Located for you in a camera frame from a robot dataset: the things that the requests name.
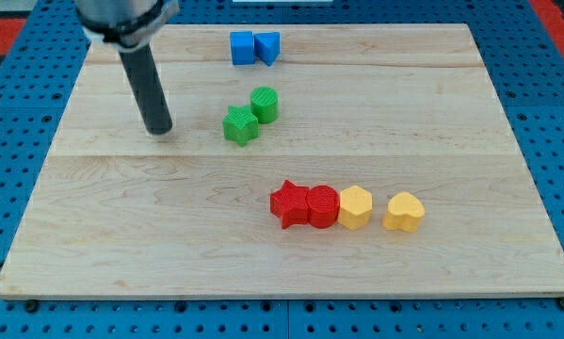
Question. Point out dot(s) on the yellow heart block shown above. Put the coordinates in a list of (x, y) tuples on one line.
[(404, 212)]

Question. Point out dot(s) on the green star block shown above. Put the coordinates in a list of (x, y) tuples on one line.
[(240, 125)]

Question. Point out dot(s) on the wooden board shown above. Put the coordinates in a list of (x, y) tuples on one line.
[(117, 214)]

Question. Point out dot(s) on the green cylinder block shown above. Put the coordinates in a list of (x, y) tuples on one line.
[(264, 104)]

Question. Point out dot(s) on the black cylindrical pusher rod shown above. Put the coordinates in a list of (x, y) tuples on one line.
[(146, 86)]

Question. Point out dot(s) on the red cylinder block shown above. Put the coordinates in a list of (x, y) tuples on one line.
[(323, 203)]

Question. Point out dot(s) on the yellow hexagon block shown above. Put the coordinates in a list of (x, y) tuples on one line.
[(355, 210)]

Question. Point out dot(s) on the red star block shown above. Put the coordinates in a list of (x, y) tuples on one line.
[(289, 204)]

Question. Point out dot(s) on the blue cube block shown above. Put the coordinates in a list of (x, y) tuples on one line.
[(242, 47)]

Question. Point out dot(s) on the blue triangle block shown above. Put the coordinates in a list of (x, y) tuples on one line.
[(267, 46)]

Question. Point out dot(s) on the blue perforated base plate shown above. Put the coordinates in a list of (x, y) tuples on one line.
[(37, 74)]

